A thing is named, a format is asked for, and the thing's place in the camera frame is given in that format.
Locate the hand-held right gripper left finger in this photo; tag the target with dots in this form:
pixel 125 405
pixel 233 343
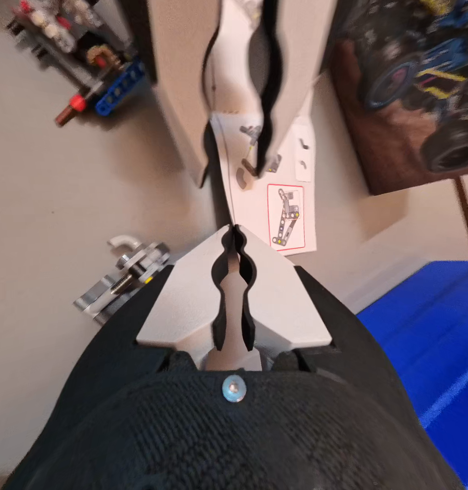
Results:
pixel 180 306

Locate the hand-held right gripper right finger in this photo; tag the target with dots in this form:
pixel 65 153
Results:
pixel 287 306

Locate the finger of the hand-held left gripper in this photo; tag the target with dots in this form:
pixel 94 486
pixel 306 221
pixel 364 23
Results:
pixel 299 57
pixel 180 76

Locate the lego chassis with blue beam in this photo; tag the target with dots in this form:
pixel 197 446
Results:
pixel 119 88

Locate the grey lego shock absorber assembly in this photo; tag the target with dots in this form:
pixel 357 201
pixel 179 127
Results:
pixel 142 260

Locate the grey curved lego piece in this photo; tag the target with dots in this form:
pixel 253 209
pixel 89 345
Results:
pixel 123 241

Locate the open lego instruction booklet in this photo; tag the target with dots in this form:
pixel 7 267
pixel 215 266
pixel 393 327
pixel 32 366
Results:
pixel 253 206

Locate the lego set box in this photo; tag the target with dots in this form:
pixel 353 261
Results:
pixel 391 145

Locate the blue plastic bin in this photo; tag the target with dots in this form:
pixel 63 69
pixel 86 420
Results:
pixel 429 325

